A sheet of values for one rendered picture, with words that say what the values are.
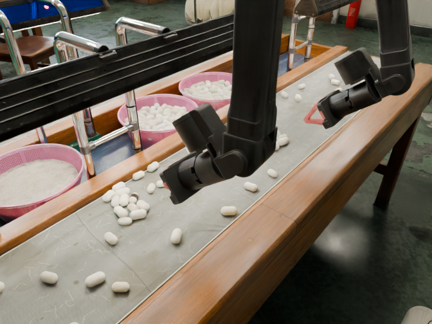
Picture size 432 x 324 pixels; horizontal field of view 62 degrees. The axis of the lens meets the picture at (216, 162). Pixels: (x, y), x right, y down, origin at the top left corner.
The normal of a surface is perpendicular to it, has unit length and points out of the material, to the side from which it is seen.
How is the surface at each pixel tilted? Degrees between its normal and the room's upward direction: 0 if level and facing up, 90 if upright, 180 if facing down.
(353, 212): 0
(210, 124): 46
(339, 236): 0
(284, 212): 0
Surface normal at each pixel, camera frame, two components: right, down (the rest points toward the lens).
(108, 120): 0.76, 0.37
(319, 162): 0.00, -0.82
